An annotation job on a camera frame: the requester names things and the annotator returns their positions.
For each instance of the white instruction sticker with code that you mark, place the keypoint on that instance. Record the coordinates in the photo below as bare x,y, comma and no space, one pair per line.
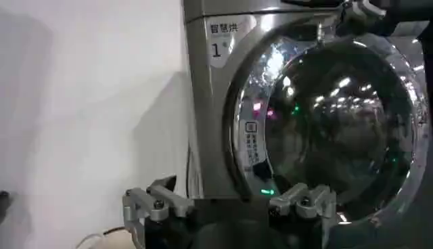
252,142

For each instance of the round glass dryer door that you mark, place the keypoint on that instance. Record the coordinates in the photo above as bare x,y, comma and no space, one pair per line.
338,135

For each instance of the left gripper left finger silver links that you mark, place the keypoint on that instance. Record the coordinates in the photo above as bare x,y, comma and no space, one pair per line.
159,204

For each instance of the grey dryer machine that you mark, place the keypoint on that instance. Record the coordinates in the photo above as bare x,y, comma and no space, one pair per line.
209,135

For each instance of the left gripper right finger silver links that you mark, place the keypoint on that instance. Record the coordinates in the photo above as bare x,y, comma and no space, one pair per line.
306,203

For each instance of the white number label sticker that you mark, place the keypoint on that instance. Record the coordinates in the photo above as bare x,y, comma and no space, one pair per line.
220,44

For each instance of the silver-barred finger of the right gripper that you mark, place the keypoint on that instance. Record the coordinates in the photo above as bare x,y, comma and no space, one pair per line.
362,10

